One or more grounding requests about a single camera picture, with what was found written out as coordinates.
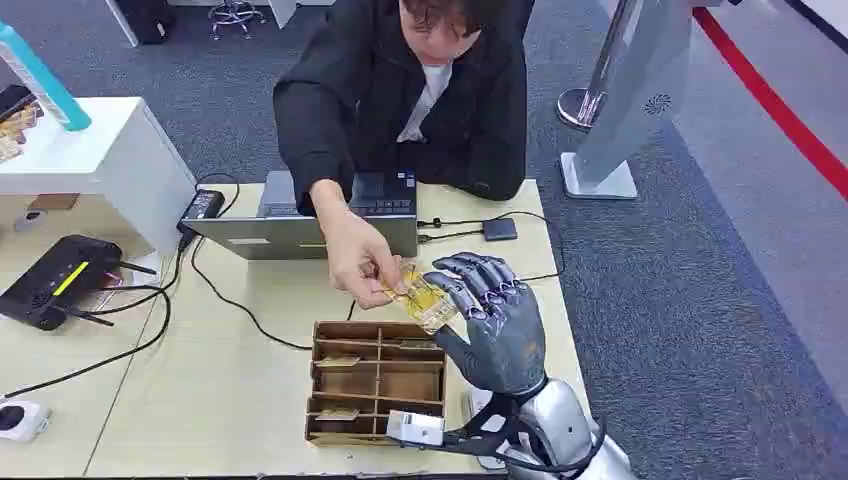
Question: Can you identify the long black power cable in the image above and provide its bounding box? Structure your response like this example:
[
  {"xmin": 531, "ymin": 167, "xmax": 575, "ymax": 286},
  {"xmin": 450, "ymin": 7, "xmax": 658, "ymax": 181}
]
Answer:
[{"xmin": 0, "ymin": 231, "xmax": 195, "ymax": 403}]

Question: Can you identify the chrome stool base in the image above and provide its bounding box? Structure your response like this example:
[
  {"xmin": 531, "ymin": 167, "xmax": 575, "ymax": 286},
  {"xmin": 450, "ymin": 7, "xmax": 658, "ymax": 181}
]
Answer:
[{"xmin": 207, "ymin": 0, "xmax": 268, "ymax": 42}]

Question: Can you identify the teal tube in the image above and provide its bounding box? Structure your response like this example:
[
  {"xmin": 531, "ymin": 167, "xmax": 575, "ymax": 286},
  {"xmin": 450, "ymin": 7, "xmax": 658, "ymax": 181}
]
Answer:
[{"xmin": 0, "ymin": 19, "xmax": 93, "ymax": 133}]

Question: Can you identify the small black hub box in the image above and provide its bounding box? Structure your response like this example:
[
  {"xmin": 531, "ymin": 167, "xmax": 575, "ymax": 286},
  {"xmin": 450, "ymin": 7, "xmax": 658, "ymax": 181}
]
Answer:
[{"xmin": 481, "ymin": 217, "xmax": 519, "ymax": 243}]

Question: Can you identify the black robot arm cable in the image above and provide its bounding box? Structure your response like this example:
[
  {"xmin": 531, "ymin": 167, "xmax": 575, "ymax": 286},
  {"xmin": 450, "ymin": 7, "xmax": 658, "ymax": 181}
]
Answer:
[{"xmin": 396, "ymin": 394, "xmax": 608, "ymax": 476}]

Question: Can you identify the grey laptop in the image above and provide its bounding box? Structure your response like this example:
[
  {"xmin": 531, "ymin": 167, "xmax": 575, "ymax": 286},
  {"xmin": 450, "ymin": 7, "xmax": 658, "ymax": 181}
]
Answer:
[{"xmin": 180, "ymin": 169, "xmax": 420, "ymax": 262}]

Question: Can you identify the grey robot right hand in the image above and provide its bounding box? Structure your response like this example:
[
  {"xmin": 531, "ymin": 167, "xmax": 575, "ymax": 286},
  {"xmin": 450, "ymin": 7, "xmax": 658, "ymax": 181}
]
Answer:
[{"xmin": 422, "ymin": 251, "xmax": 549, "ymax": 397}]

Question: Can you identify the yellow printed card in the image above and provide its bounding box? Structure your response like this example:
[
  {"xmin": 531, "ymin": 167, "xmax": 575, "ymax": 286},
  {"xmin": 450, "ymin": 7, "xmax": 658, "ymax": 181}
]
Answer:
[{"xmin": 380, "ymin": 260, "xmax": 460, "ymax": 335}]

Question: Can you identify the person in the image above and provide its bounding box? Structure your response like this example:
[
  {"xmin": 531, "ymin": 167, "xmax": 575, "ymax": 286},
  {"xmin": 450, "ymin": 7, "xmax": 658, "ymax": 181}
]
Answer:
[{"xmin": 272, "ymin": 0, "xmax": 537, "ymax": 311}]

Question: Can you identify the black bag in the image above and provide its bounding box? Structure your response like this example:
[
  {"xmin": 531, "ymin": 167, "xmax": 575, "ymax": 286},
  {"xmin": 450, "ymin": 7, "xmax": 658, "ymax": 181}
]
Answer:
[{"xmin": 115, "ymin": 0, "xmax": 178, "ymax": 47}]

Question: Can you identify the black hub cable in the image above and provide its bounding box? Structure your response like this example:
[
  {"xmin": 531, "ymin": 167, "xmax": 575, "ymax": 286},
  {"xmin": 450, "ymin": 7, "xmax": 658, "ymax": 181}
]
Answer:
[{"xmin": 417, "ymin": 210, "xmax": 566, "ymax": 284}]

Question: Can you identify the wooden card box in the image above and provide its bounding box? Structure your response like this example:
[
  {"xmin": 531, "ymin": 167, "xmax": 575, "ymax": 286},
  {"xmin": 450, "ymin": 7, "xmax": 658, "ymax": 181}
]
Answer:
[{"xmin": 304, "ymin": 320, "xmax": 448, "ymax": 448}]

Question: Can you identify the thin black laptop cable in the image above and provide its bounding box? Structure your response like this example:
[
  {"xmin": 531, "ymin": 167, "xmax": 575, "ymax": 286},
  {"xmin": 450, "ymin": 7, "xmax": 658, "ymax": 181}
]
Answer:
[{"xmin": 190, "ymin": 235, "xmax": 359, "ymax": 352}]

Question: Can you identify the black router with antennas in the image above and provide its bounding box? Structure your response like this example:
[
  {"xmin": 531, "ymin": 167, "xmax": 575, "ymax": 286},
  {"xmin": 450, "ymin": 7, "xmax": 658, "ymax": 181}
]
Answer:
[{"xmin": 0, "ymin": 234, "xmax": 159, "ymax": 332}]

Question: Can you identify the person's right hand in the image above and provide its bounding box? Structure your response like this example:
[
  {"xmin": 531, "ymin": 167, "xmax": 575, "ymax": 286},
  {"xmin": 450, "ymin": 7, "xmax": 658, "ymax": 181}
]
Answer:
[{"xmin": 315, "ymin": 203, "xmax": 407, "ymax": 311}]

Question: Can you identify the snack packets pile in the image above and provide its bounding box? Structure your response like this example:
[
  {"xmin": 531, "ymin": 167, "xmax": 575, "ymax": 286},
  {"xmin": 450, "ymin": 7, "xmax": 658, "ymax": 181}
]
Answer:
[{"xmin": 0, "ymin": 84, "xmax": 45, "ymax": 165}]

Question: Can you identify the black power adapter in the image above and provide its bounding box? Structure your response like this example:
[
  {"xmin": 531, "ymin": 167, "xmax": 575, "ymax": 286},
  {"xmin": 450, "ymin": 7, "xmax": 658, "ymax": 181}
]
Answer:
[{"xmin": 176, "ymin": 189, "xmax": 227, "ymax": 236}]

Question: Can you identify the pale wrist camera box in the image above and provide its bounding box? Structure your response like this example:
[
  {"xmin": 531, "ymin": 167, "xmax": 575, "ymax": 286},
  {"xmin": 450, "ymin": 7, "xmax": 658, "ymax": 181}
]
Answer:
[{"xmin": 386, "ymin": 409, "xmax": 446, "ymax": 448}]

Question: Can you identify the white power socket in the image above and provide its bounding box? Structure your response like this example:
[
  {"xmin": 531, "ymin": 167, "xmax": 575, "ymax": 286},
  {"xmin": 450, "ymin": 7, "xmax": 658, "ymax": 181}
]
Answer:
[{"xmin": 0, "ymin": 397, "xmax": 53, "ymax": 444}]

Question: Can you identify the chrome stanchion base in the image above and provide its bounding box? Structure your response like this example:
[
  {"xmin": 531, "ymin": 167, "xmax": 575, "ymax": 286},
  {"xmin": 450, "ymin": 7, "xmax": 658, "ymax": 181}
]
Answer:
[{"xmin": 556, "ymin": 87, "xmax": 608, "ymax": 131}]

